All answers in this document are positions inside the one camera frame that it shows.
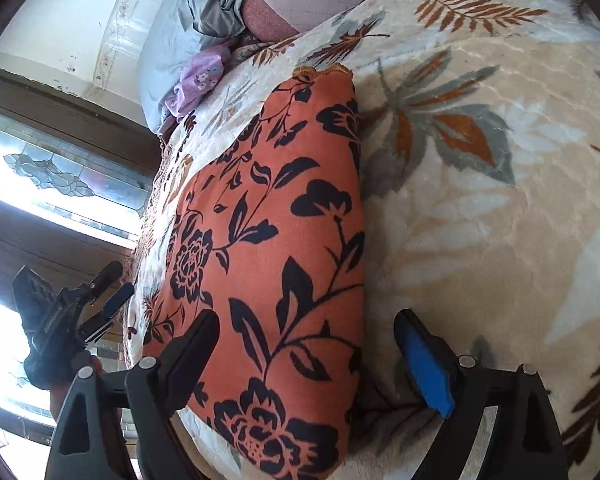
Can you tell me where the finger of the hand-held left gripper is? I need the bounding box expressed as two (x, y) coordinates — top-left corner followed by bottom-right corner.
(79, 283), (136, 343)
(80, 261), (124, 302)

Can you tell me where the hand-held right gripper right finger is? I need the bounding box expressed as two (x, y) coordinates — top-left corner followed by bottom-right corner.
(393, 309), (567, 480)

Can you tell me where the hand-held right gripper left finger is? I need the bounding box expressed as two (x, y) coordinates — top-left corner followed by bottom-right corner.
(44, 309), (222, 480)

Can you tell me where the orange black floral garment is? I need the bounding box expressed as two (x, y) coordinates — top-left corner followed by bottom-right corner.
(142, 64), (367, 476)

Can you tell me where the window with patterned glass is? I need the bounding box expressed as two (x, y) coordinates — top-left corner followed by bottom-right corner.
(0, 110), (153, 243)

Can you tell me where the cream leaf-print fleece blanket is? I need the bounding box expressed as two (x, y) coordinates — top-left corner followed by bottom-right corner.
(122, 0), (600, 480)

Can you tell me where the purple floral cloth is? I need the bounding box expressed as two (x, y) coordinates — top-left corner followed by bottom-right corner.
(164, 44), (232, 122)

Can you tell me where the light blue pillow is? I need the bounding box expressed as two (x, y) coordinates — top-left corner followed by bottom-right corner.
(139, 0), (231, 133)

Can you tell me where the grey satin cloth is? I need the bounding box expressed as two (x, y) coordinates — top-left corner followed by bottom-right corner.
(179, 0), (253, 41)

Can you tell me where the pink quilted mattress cover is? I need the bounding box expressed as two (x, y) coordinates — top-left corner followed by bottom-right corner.
(242, 0), (388, 42)

